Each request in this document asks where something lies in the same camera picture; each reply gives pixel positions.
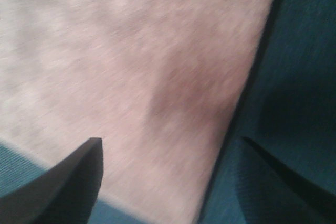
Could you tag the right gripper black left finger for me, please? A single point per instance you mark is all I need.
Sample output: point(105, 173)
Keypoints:
point(66, 193)

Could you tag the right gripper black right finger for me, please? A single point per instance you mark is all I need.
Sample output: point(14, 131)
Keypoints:
point(268, 191)

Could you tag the brown towel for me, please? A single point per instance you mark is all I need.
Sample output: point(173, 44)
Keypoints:
point(157, 80)

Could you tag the black table mat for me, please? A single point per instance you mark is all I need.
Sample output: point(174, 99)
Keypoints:
point(287, 106)

